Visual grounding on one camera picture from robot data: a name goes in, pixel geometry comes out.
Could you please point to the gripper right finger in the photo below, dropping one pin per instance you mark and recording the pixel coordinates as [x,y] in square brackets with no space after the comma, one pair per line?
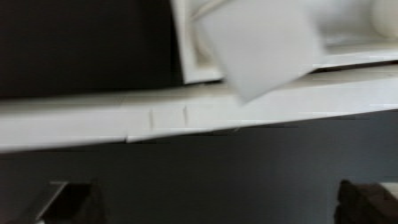
[366,203]

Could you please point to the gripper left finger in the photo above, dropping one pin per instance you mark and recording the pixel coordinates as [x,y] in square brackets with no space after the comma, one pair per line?
[67,204]

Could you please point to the white U-shaped fence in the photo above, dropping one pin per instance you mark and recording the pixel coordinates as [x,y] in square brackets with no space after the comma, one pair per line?
[131,116]

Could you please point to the white table leg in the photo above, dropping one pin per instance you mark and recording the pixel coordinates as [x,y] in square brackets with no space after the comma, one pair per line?
[261,42]

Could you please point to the white square table top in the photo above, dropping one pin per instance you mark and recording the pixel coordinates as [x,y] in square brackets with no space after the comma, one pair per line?
[350,35]

